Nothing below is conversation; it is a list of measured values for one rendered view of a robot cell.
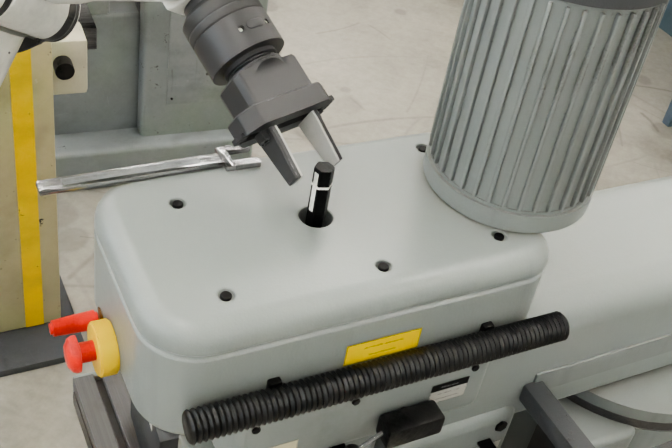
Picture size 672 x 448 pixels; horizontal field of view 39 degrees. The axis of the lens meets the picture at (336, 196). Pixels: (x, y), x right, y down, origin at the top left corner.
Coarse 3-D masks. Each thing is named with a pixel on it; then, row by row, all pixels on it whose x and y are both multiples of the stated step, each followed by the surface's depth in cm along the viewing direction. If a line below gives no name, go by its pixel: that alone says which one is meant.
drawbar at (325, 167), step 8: (320, 168) 99; (328, 168) 99; (320, 176) 99; (328, 176) 99; (320, 184) 99; (328, 184) 100; (320, 192) 100; (328, 192) 101; (320, 200) 101; (328, 200) 102; (320, 208) 101; (312, 216) 102; (320, 216) 102; (312, 224) 103; (320, 224) 103
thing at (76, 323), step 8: (88, 312) 112; (96, 312) 112; (56, 320) 110; (64, 320) 110; (72, 320) 110; (80, 320) 111; (88, 320) 111; (56, 328) 110; (64, 328) 110; (72, 328) 110; (80, 328) 111
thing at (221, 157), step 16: (176, 160) 106; (192, 160) 107; (208, 160) 107; (224, 160) 108; (240, 160) 108; (256, 160) 109; (64, 176) 101; (80, 176) 102; (96, 176) 102; (112, 176) 102; (128, 176) 103; (144, 176) 104; (160, 176) 105; (48, 192) 99
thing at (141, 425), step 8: (136, 416) 188; (136, 424) 189; (144, 424) 180; (136, 432) 190; (144, 432) 181; (152, 432) 173; (160, 432) 170; (168, 432) 170; (144, 440) 182; (152, 440) 174; (160, 440) 168; (168, 440) 169; (176, 440) 169
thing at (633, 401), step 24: (624, 384) 137; (648, 384) 137; (576, 408) 136; (600, 408) 135; (624, 408) 134; (648, 408) 134; (528, 432) 140; (600, 432) 134; (624, 432) 134; (648, 432) 136
